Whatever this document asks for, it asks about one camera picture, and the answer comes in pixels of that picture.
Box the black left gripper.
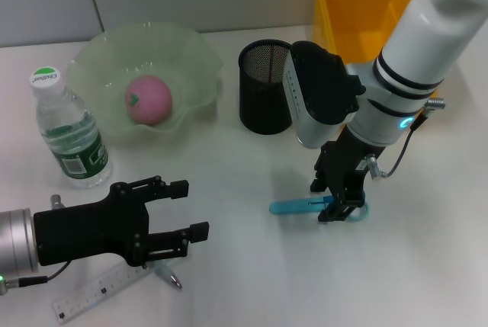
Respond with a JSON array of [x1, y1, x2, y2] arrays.
[[33, 175, 210, 268]]

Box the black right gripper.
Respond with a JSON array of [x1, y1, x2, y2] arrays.
[[310, 127, 388, 223]]

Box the blue scissors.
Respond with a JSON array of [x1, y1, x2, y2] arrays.
[[268, 195, 371, 225]]

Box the pink toy peach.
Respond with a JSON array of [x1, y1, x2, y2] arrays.
[[124, 75, 173, 127]]

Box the clear water bottle green label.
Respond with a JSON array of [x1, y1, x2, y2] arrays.
[[29, 66, 114, 190]]

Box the grey silver pen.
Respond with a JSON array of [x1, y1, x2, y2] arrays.
[[150, 260, 183, 290]]

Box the black mesh pen holder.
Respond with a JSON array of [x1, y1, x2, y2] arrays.
[[237, 39, 302, 136]]

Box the transparent plastic ruler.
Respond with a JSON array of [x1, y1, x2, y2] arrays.
[[51, 260, 148, 321]]

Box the translucent green wavy fruit plate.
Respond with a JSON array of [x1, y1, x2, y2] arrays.
[[66, 21, 224, 147]]

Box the yellow plastic bin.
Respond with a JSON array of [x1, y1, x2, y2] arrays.
[[312, 0, 439, 101]]

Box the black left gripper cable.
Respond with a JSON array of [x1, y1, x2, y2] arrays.
[[3, 261, 73, 290]]

